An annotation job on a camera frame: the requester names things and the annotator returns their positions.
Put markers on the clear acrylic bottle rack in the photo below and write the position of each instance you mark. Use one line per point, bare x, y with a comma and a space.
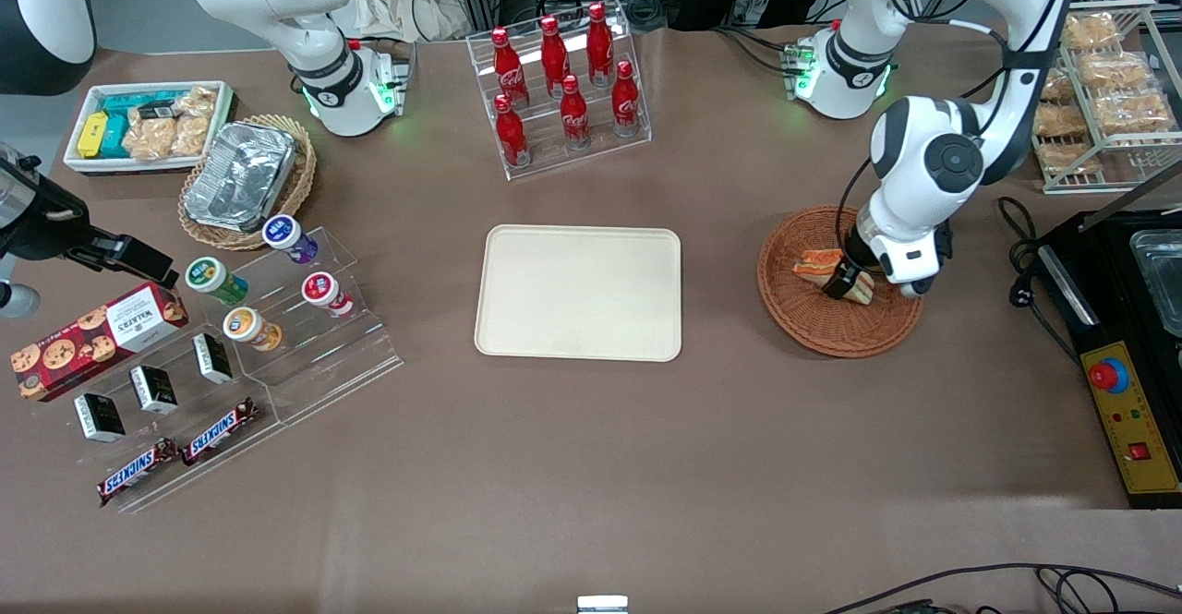
545, 160

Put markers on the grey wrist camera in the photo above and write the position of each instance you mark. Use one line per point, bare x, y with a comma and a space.
17, 300
916, 288

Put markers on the green lid yogurt cup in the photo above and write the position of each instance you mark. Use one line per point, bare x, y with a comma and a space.
208, 274

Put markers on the red Walkers cookie box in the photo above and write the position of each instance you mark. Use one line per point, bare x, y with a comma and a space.
92, 337

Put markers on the metal machine tray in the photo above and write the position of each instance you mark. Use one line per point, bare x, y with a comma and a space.
1162, 272

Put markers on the white plastic bin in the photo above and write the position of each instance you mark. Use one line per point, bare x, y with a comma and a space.
76, 163

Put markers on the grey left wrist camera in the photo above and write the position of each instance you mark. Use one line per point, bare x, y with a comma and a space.
916, 288

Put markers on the long teal snack box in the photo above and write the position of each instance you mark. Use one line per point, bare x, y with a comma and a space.
138, 100

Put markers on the clear bag of cookies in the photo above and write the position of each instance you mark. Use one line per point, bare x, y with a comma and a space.
194, 120
150, 138

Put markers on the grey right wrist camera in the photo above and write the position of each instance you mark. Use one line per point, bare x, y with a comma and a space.
17, 300

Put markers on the clear acrylic step stand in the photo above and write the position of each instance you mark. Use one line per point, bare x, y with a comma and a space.
175, 429
342, 355

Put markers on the red emergency stop button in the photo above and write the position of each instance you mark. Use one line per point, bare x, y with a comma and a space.
1108, 375

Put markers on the red lid yogurt cup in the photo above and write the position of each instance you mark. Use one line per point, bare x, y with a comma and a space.
321, 289

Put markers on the orange yogurt cup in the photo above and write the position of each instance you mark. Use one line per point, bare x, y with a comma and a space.
245, 325

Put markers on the aluminium foil tray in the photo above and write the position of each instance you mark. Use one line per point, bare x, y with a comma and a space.
240, 175

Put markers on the yellow snack box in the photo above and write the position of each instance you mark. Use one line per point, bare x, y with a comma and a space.
92, 134

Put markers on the purple lid yogurt cup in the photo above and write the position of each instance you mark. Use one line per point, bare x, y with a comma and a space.
284, 233

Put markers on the metal machine lever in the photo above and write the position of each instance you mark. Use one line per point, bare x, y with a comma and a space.
1131, 198

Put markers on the yellow control panel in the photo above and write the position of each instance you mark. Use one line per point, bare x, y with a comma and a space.
1131, 420

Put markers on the oval wicker basket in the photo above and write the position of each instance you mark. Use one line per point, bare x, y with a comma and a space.
300, 180

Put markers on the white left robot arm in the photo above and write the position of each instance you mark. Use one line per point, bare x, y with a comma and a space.
923, 152

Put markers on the short teal snack box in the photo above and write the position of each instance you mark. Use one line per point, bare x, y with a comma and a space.
115, 137

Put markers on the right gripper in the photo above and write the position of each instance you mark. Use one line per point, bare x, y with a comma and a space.
46, 231

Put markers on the round brown wicker basket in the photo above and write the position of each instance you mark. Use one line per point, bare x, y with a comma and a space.
831, 332

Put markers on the packed pastry snack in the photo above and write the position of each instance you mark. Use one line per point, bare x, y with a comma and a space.
1117, 69
1069, 157
1057, 86
1131, 111
1062, 120
1090, 30

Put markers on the black sealing machine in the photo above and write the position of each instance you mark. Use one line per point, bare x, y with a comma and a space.
1122, 319

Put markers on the cream rectangular tray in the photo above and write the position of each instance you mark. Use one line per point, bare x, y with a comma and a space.
577, 293

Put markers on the crumpled white bag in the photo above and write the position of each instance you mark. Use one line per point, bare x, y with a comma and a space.
388, 0

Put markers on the small black box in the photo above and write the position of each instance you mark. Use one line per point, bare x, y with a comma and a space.
99, 417
153, 391
212, 358

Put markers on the Snickers bar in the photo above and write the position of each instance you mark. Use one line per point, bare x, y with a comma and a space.
137, 472
220, 431

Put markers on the red cola bottle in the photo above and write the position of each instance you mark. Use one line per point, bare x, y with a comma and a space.
600, 42
574, 115
508, 65
554, 55
625, 102
511, 134

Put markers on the triangle sandwich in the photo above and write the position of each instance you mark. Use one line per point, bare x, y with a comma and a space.
814, 265

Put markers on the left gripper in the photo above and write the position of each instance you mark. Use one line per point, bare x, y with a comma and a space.
854, 251

